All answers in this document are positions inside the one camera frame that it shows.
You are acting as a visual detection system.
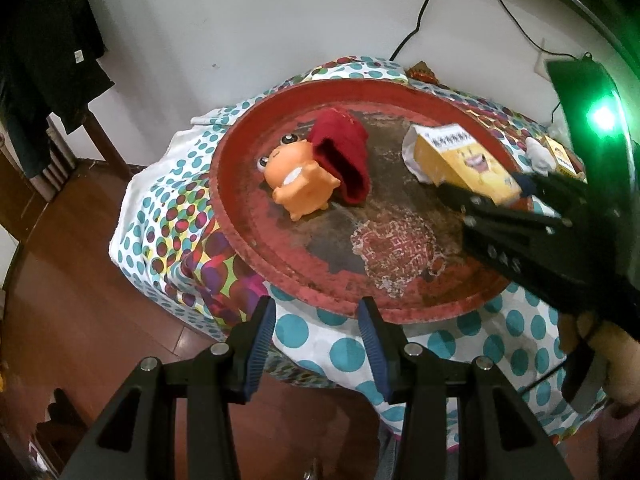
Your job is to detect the polka dot tablecloth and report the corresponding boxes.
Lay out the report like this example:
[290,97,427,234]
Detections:
[109,55,608,456]

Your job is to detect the black cable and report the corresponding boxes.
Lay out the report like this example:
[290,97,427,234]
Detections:
[486,0,587,57]
[389,0,452,61]

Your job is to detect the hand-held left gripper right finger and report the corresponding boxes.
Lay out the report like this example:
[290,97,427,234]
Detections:
[359,296,573,480]

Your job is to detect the hanging black clothing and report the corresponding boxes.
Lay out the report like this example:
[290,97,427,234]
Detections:
[0,0,116,178]

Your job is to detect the large red sock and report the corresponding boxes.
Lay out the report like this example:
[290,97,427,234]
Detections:
[306,109,371,206]

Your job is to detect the white sock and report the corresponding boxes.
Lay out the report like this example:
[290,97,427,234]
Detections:
[524,137,552,172]

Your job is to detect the yellow box with smiling face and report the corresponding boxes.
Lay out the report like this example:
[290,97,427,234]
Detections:
[412,125,523,206]
[542,135,588,181]

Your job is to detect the wooden chair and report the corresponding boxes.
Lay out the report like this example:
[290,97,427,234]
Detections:
[45,104,133,202]

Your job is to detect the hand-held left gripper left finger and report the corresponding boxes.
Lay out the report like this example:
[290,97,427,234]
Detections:
[60,297,277,480]

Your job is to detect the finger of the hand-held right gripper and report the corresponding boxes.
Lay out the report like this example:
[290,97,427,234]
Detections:
[437,181,573,231]
[515,171,591,207]

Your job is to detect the person's right hand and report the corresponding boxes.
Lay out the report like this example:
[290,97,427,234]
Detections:
[557,310,640,406]

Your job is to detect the orange frog toy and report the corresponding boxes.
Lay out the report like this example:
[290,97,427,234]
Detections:
[257,134,342,221]

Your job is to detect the person's dark pants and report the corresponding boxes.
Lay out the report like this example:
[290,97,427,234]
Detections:
[377,420,408,480]

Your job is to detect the white wall outlet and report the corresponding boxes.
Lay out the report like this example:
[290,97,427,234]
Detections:
[534,39,551,81]

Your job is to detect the small red packet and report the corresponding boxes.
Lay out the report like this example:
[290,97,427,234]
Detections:
[407,61,441,84]

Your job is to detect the round red tray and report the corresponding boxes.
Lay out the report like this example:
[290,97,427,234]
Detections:
[209,79,522,323]

